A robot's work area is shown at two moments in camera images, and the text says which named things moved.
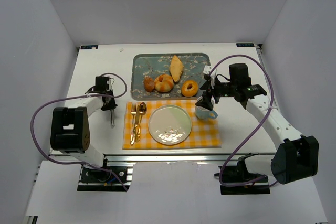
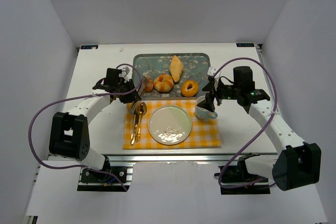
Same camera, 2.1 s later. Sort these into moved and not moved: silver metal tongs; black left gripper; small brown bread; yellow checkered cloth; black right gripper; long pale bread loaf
Moved: silver metal tongs; black left gripper
Not moved: black right gripper; long pale bread loaf; yellow checkered cloth; small brown bread
